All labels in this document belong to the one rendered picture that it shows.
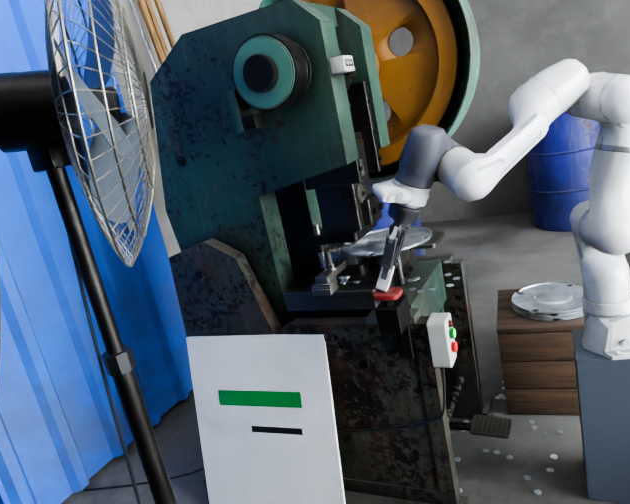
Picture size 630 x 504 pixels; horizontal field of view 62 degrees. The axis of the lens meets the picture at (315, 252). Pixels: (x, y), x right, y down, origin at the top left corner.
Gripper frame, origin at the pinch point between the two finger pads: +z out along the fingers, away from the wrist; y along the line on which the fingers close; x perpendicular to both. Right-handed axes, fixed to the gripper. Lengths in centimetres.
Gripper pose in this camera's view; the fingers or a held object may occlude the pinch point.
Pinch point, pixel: (385, 277)
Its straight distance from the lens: 135.3
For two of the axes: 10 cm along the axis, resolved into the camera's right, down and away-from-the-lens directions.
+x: -8.9, -3.4, 3.1
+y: 4.2, -3.1, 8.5
